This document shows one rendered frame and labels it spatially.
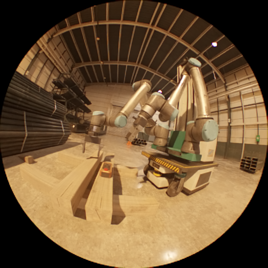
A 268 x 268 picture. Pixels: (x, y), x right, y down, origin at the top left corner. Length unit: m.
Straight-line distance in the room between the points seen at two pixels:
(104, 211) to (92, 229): 0.19
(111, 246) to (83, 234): 0.13
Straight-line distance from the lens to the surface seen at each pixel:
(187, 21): 9.77
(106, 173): 0.58
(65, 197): 0.42
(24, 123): 1.28
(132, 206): 0.57
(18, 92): 1.30
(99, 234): 0.54
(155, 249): 0.54
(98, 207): 0.38
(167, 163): 0.80
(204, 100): 0.77
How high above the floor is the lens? 0.48
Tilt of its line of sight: 2 degrees up
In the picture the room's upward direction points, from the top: 11 degrees clockwise
